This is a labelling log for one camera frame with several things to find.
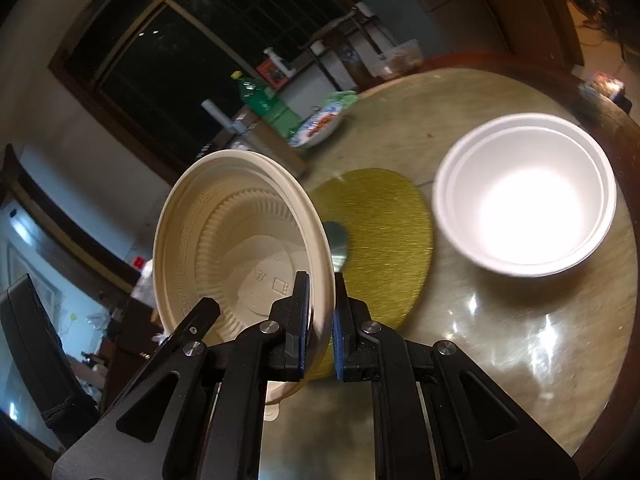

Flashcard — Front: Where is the patterned plate with food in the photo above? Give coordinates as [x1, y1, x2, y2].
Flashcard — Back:
[289, 101, 345, 149]

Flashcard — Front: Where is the red printed box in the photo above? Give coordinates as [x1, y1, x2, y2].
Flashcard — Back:
[256, 57, 291, 86]

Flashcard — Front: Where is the green soda bottle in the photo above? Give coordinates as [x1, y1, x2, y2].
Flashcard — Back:
[230, 71, 301, 141]

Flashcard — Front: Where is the round gold mat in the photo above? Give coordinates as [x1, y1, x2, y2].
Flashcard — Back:
[300, 168, 433, 381]

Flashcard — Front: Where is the white spray bottle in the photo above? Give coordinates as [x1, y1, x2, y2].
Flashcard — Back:
[263, 46, 293, 75]

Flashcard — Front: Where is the large white foam bowl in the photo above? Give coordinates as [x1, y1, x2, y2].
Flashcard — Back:
[431, 113, 617, 278]

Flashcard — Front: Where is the small red box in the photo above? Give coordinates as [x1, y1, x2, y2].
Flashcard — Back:
[580, 72, 628, 103]

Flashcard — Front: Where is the dark framed window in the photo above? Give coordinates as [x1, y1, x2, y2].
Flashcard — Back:
[48, 0, 366, 181]

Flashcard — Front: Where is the white roll tube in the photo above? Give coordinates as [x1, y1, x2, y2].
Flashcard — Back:
[201, 100, 236, 131]

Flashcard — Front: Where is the round metal disc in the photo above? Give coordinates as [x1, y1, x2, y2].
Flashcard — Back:
[321, 220, 349, 272]

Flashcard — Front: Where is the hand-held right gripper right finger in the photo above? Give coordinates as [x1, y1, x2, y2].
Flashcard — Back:
[331, 271, 581, 480]

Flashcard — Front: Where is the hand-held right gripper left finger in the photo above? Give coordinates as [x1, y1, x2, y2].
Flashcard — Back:
[52, 270, 313, 480]

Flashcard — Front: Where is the clear plastic food box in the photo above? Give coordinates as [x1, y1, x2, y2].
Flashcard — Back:
[377, 39, 423, 78]

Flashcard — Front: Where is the grey fridge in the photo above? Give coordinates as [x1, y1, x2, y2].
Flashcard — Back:
[350, 0, 493, 68]

